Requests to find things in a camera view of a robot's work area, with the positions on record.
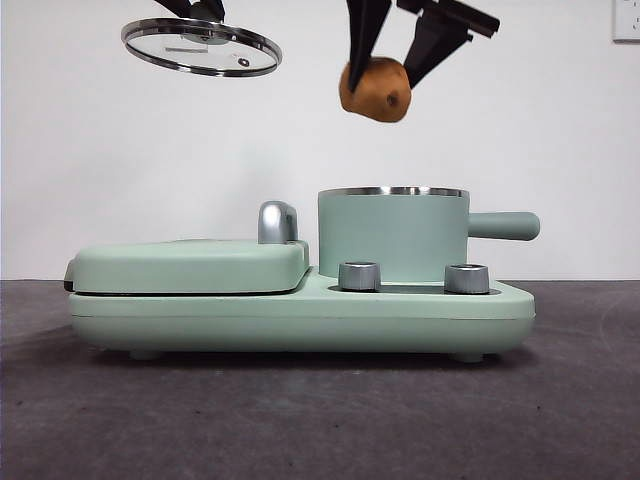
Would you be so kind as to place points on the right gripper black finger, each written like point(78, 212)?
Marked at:
point(365, 25)
point(430, 45)

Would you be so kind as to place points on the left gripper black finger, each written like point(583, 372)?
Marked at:
point(218, 9)
point(177, 6)

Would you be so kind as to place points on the glass lid with green knob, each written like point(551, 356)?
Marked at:
point(200, 37)

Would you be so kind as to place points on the brown potato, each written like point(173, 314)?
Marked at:
point(375, 92)

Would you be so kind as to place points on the mint green steamer pot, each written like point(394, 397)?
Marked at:
point(390, 235)

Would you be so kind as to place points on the silver control knob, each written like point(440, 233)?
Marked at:
point(466, 279)
point(358, 276)

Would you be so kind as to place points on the mint green griddle cover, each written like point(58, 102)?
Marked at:
point(175, 267)

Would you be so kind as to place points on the mint green breakfast machine base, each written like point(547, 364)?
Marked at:
point(210, 320)

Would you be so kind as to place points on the white wall socket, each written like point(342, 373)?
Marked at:
point(627, 22)

